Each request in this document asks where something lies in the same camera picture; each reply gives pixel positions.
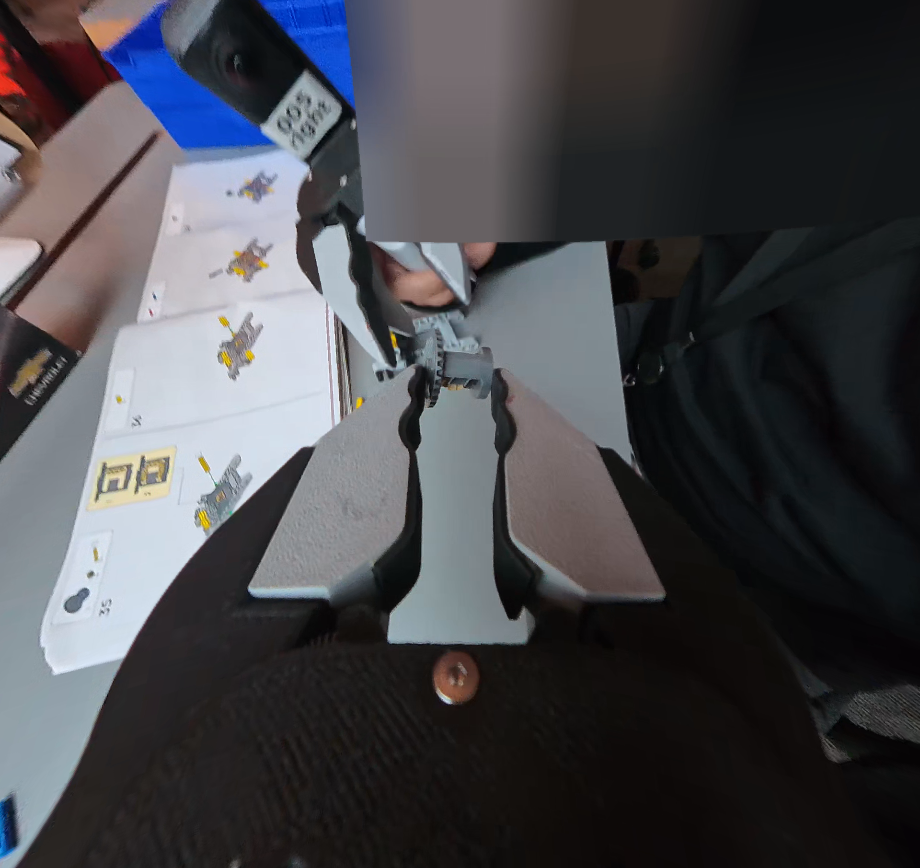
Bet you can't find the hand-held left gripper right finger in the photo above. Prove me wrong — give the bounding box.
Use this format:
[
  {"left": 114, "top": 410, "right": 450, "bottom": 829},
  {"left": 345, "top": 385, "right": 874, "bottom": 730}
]
[{"left": 491, "top": 367, "right": 667, "bottom": 622}]

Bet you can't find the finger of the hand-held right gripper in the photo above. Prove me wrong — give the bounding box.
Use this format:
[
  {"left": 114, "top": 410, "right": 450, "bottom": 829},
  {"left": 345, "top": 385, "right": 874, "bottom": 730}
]
[
  {"left": 312, "top": 223, "right": 418, "bottom": 373},
  {"left": 388, "top": 241, "right": 477, "bottom": 307}
]

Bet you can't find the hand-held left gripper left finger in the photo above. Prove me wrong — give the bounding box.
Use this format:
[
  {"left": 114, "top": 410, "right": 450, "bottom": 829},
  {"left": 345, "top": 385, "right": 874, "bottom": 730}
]
[{"left": 246, "top": 363, "right": 426, "bottom": 615}]

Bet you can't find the grey lego chassis assembly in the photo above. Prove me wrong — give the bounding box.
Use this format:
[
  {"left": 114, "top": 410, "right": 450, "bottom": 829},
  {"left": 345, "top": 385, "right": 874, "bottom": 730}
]
[{"left": 373, "top": 310, "right": 482, "bottom": 381}]

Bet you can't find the grey round lego differential piece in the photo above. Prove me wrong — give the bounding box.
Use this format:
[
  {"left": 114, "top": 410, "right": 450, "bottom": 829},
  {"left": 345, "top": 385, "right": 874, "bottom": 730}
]
[{"left": 420, "top": 328, "right": 497, "bottom": 410}]

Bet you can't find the lego instruction booklet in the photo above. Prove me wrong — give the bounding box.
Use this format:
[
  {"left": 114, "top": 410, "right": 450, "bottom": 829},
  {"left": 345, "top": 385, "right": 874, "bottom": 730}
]
[{"left": 39, "top": 159, "right": 343, "bottom": 676}]

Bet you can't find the black lego set box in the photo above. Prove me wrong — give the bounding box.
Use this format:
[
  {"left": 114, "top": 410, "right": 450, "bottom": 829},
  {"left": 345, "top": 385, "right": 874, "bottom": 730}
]
[{"left": 0, "top": 303, "right": 81, "bottom": 461}]

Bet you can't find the person's right hand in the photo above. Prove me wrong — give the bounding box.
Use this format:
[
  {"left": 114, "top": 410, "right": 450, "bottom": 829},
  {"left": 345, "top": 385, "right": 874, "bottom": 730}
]
[{"left": 368, "top": 241, "right": 498, "bottom": 310}]

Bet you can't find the blue plastic bin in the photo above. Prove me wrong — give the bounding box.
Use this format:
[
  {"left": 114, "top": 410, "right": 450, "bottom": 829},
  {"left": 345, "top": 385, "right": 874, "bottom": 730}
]
[{"left": 103, "top": 0, "right": 355, "bottom": 151}]

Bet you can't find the person's dark clothing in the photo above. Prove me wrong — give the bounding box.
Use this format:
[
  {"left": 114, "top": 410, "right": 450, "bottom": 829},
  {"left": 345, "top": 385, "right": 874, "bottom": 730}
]
[{"left": 609, "top": 223, "right": 920, "bottom": 763}]

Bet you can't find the white flat device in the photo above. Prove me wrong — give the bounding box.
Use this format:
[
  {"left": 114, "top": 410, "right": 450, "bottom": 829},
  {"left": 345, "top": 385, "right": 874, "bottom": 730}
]
[{"left": 0, "top": 238, "right": 45, "bottom": 305}]

